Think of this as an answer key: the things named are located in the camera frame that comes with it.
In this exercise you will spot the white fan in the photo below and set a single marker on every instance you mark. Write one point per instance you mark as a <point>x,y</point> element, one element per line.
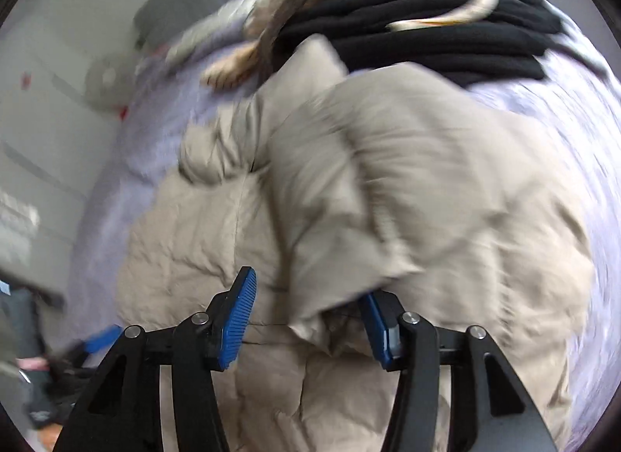
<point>106,80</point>

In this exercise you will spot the beige puffer jacket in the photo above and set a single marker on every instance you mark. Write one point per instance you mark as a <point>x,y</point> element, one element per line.
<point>388,165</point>

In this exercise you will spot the black chunky knit blanket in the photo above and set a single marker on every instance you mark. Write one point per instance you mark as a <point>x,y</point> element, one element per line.
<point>412,44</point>

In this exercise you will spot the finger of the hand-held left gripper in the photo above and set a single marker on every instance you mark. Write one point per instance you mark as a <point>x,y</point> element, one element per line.
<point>104,335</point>

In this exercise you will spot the lavender fleece blanket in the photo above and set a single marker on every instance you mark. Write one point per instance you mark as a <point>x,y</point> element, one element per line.
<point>145,141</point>

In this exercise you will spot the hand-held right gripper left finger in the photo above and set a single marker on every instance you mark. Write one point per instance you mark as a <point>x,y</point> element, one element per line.
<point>237,323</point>

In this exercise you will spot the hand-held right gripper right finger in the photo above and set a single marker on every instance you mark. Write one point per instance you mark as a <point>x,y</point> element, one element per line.
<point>376,333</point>

